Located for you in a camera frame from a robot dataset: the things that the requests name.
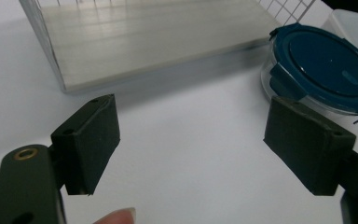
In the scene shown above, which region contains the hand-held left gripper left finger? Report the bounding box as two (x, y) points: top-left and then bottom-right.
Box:
(50, 93), (121, 197)

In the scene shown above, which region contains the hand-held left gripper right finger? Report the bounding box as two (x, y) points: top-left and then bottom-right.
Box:
(263, 95), (357, 197)

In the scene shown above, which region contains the round glass container blue lid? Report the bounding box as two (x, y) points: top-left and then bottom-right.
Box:
(259, 22), (358, 125)

